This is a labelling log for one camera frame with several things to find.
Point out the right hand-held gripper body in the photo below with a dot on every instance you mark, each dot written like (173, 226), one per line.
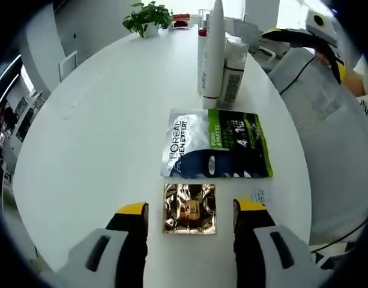
(324, 27)

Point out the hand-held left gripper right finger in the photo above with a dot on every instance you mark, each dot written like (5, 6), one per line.
(261, 258)

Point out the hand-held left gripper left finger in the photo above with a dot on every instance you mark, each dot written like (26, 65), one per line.
(111, 258)

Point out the clear silver sachet packet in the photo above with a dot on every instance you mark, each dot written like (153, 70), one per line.
(258, 196)

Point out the white skincare tube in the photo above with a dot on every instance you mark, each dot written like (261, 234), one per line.
(215, 54)

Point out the gold foil skincare sachet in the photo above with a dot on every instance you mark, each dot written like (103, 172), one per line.
(189, 210)

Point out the white skincare bottle red collar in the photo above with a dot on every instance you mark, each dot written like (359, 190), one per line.
(203, 60)

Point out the large silver green skincare sachet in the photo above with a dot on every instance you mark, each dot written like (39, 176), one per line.
(201, 144)

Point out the red box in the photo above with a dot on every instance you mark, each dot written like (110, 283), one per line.
(181, 22)

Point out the potted green plant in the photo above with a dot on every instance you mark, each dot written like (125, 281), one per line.
(147, 15)

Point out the white office chair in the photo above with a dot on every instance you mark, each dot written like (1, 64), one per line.
(68, 64)

